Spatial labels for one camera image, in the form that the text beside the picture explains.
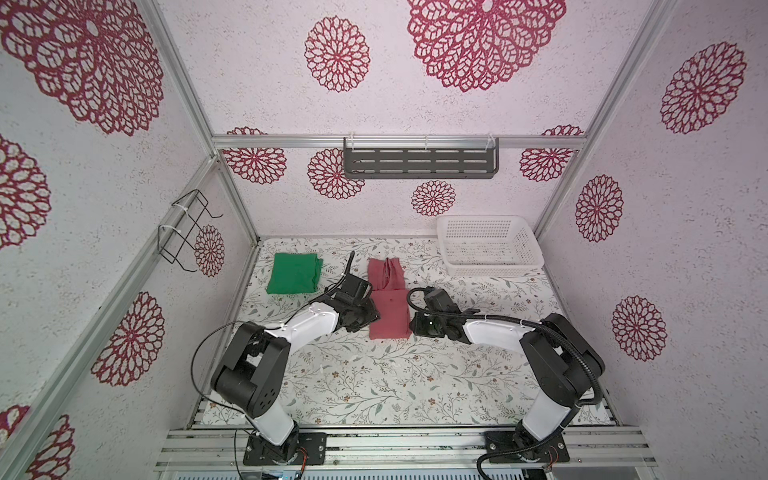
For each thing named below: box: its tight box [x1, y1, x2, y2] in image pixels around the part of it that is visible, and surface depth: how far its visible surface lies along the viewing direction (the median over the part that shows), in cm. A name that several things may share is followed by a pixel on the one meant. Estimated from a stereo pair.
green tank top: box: [266, 252, 323, 294], surface depth 109 cm
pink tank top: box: [367, 257, 412, 340], surface depth 105 cm
